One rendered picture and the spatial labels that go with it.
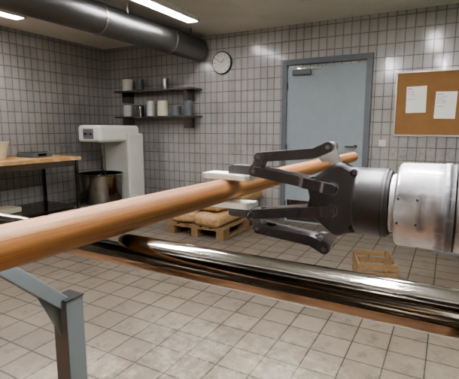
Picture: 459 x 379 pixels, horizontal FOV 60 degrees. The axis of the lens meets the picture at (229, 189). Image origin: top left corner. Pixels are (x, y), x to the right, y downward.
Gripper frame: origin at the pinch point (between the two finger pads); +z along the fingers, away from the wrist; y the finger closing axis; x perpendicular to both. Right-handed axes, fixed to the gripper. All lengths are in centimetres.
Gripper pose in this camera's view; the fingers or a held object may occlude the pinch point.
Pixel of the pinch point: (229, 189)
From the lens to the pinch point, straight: 52.6
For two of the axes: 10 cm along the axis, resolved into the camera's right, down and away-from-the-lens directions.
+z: -8.8, -0.7, 4.8
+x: 4.8, -1.3, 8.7
